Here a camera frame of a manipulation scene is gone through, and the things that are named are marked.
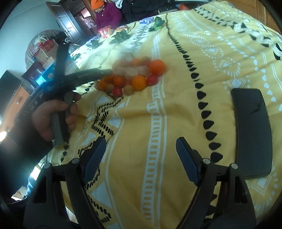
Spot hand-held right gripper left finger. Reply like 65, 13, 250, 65
23, 137, 107, 229

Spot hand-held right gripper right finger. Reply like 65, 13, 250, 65
176, 137, 257, 229

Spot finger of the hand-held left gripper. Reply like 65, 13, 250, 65
53, 44, 69, 77
72, 68, 113, 86

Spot group of brown longans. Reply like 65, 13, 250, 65
94, 56, 152, 95

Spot pile of oranges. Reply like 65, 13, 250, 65
98, 59, 166, 91

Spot person's left forearm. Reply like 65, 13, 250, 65
0, 97, 55, 203

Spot person's left hand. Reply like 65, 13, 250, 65
31, 92, 84, 141

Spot stack of gift boxes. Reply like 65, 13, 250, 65
25, 29, 81, 66

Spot blue and green cardboard box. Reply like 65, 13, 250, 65
35, 63, 76, 86

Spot green leafy vegetable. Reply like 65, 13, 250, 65
149, 17, 165, 31
87, 36, 104, 48
110, 30, 130, 44

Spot dark wooden wardrobe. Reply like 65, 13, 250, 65
46, 0, 97, 43

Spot red instant noodle cup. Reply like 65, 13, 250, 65
98, 25, 113, 38

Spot yellow patterned blanket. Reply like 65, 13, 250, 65
29, 1, 282, 229

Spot wooden headboard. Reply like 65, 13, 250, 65
227, 0, 282, 33

